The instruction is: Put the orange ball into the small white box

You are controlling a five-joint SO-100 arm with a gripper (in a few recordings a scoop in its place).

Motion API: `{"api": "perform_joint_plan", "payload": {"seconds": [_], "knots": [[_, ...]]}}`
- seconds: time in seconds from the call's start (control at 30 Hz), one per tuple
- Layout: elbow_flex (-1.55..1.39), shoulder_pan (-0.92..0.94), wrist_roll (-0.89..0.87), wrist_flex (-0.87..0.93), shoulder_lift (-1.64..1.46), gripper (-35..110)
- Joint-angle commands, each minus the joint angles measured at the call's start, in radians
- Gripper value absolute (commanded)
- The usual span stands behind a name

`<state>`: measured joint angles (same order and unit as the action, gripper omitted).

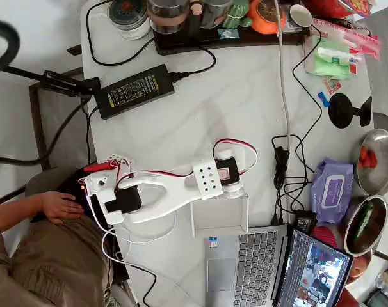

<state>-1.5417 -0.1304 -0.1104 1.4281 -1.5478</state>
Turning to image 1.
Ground person left forearm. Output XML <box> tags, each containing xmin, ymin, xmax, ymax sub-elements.
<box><xmin>0</xmin><ymin>194</ymin><xmax>46</xmax><ymax>231</ymax></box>

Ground white cardboard box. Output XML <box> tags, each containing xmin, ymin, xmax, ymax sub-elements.
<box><xmin>190</xmin><ymin>191</ymin><xmax>250</xmax><ymax>238</ymax></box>

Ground person left hand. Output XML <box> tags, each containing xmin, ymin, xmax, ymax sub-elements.
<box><xmin>41</xmin><ymin>191</ymin><xmax>85</xmax><ymax>226</ymax></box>

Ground small black power adapter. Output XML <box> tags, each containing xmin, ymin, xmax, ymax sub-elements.
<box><xmin>294</xmin><ymin>209</ymin><xmax>317</xmax><ymax>233</ymax></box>

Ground silver laptop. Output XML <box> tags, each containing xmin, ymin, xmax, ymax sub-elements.
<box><xmin>204</xmin><ymin>223</ymin><xmax>355</xmax><ymax>307</ymax></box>

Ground blue plastic bag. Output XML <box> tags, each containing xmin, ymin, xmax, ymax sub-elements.
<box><xmin>310</xmin><ymin>157</ymin><xmax>355</xmax><ymax>225</ymax></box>

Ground red knitted pouch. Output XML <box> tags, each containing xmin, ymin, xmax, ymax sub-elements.
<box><xmin>312</xmin><ymin>225</ymin><xmax>341</xmax><ymax>250</ymax></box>

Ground white controller board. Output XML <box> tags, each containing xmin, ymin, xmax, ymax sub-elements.
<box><xmin>106</xmin><ymin>152</ymin><xmax>133</xmax><ymax>164</ymax></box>

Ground green cucumber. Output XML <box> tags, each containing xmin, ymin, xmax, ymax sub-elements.
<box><xmin>353</xmin><ymin>201</ymin><xmax>375</xmax><ymax>244</ymax></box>

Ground black round stand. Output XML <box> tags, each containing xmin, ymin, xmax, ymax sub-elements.
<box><xmin>327</xmin><ymin>92</ymin><xmax>373</xmax><ymax>130</ymax></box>

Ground red strawberries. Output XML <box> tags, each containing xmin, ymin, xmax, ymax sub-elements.
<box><xmin>357</xmin><ymin>145</ymin><xmax>378</xmax><ymax>170</ymax></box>

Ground large black power brick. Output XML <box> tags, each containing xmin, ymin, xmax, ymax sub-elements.
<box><xmin>93</xmin><ymin>63</ymin><xmax>176</xmax><ymax>120</ymax></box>

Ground red white card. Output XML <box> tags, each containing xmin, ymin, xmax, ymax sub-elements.
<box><xmin>321</xmin><ymin>76</ymin><xmax>343</xmax><ymax>96</ymax></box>

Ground red apple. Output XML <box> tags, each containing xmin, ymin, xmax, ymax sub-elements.
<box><xmin>349</xmin><ymin>252</ymin><xmax>371</xmax><ymax>281</ymax></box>

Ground steel bowl with cucumber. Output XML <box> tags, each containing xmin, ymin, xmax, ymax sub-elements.
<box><xmin>343</xmin><ymin>194</ymin><xmax>388</xmax><ymax>258</ymax></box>

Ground dark wooden tray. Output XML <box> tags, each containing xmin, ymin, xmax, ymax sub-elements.
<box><xmin>153</xmin><ymin>24</ymin><xmax>307</xmax><ymax>56</ymax></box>

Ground thin black power lead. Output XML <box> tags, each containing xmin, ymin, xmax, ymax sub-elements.
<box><xmin>85</xmin><ymin>105</ymin><xmax>101</xmax><ymax>164</ymax></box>

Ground steel bowl with strawberries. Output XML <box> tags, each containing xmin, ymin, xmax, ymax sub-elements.
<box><xmin>353</xmin><ymin>128</ymin><xmax>388</xmax><ymax>196</ymax></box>

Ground small teal packet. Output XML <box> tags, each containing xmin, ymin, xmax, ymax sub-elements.
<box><xmin>217</xmin><ymin>28</ymin><xmax>239</xmax><ymax>40</ymax></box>

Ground green tissue pack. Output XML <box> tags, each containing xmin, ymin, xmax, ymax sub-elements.
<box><xmin>303</xmin><ymin>34</ymin><xmax>360</xmax><ymax>81</ymax></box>

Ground orange pot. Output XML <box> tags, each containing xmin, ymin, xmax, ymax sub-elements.
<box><xmin>247</xmin><ymin>0</ymin><xmax>287</xmax><ymax>35</ymax></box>

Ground green cactus figure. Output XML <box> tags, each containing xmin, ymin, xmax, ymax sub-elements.
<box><xmin>222</xmin><ymin>0</ymin><xmax>254</xmax><ymax>29</ymax></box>

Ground grey cup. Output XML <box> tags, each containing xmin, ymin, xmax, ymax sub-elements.
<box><xmin>199</xmin><ymin>0</ymin><xmax>232</xmax><ymax>29</ymax></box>

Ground glass jar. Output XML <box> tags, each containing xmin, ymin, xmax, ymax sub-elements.
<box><xmin>147</xmin><ymin>0</ymin><xmax>189</xmax><ymax>35</ymax></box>

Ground white cup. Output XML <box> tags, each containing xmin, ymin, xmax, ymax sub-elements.
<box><xmin>289</xmin><ymin>4</ymin><xmax>314</xmax><ymax>28</ymax></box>

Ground small wooden figure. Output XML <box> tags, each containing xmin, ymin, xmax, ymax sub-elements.
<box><xmin>189</xmin><ymin>0</ymin><xmax>204</xmax><ymax>16</ymax></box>

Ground pink plastic package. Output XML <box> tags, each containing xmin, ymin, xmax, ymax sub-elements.
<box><xmin>311</xmin><ymin>17</ymin><xmax>383</xmax><ymax>61</ymax></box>

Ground person torso olive clothes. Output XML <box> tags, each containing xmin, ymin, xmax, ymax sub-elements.
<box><xmin>0</xmin><ymin>212</ymin><xmax>115</xmax><ymax>307</ymax></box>

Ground round tin blue lid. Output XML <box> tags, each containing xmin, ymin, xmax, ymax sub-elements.
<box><xmin>106</xmin><ymin>0</ymin><xmax>152</xmax><ymax>41</ymax></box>

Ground dark wooden chair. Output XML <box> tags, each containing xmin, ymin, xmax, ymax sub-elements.
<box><xmin>28</xmin><ymin>43</ymin><xmax>101</xmax><ymax>172</ymax></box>

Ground red bag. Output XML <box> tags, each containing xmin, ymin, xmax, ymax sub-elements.
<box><xmin>301</xmin><ymin>0</ymin><xmax>373</xmax><ymax>19</ymax></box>

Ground red white servo wire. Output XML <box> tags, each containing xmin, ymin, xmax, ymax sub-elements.
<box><xmin>212</xmin><ymin>138</ymin><xmax>259</xmax><ymax>176</ymax></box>

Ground bundled black cable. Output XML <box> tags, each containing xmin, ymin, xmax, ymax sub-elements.
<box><xmin>273</xmin><ymin>146</ymin><xmax>291</xmax><ymax>193</ymax></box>

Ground thick white cable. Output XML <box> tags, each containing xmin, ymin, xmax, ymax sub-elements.
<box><xmin>273</xmin><ymin>0</ymin><xmax>293</xmax><ymax>151</ymax></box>

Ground thin black looped cable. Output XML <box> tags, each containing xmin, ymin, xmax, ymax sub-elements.
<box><xmin>270</xmin><ymin>24</ymin><xmax>323</xmax><ymax>226</ymax></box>

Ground thin white cable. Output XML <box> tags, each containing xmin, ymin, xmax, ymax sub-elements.
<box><xmin>90</xmin><ymin>191</ymin><xmax>179</xmax><ymax>266</ymax></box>

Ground black clamp bracket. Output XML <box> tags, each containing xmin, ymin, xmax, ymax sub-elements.
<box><xmin>4</xmin><ymin>65</ymin><xmax>101</xmax><ymax>97</ymax></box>

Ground black power cord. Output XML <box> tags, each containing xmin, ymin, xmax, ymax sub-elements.
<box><xmin>86</xmin><ymin>0</ymin><xmax>217</xmax><ymax>81</ymax></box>

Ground black ring holder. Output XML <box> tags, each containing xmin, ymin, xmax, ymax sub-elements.
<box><xmin>0</xmin><ymin>20</ymin><xmax>21</xmax><ymax>77</ymax></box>

